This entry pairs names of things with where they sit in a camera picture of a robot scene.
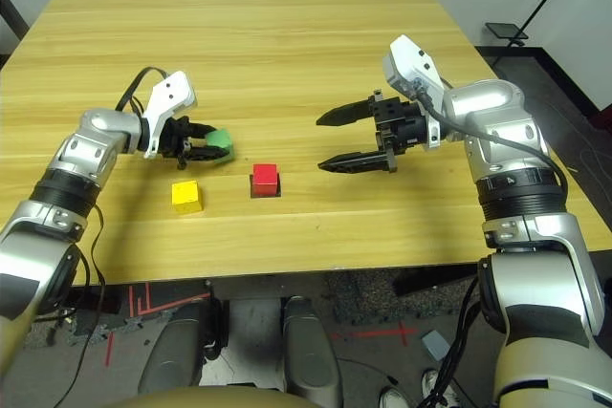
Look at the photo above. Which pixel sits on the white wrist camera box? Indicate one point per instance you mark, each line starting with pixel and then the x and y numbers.
pixel 411 64
pixel 172 92

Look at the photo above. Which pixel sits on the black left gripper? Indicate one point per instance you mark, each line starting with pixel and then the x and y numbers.
pixel 172 140

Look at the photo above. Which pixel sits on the speckled black rubber mat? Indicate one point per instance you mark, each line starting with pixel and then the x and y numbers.
pixel 363 293

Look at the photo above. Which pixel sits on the red wooden block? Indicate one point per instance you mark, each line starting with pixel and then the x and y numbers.
pixel 265 178

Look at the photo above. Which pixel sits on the black table frame beam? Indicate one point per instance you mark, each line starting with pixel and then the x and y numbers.
pixel 430 281

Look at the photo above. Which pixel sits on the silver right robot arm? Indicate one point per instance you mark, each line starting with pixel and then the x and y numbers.
pixel 526 236

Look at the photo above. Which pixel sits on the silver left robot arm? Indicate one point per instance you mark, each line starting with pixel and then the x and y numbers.
pixel 72 155

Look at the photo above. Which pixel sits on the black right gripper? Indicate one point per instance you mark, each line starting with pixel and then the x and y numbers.
pixel 401 126

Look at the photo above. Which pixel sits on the grey robot right leg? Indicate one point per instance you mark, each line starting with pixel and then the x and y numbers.
pixel 311 350

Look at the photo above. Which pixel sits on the yellow wooden block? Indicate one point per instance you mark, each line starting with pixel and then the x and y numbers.
pixel 187 197

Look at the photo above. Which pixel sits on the small grey floor box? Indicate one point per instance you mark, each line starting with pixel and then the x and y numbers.
pixel 435 345

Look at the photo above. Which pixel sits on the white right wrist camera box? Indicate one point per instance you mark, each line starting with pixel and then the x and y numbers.
pixel 411 64

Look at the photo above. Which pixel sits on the beige robot torso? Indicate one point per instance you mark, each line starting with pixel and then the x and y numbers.
pixel 205 399

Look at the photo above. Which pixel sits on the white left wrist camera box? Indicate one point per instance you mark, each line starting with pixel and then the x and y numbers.
pixel 172 92

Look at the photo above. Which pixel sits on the white bystander shoe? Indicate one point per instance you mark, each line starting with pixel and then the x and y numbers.
pixel 393 398
pixel 432 384

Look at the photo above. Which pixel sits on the green wooden block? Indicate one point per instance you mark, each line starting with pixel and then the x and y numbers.
pixel 221 139

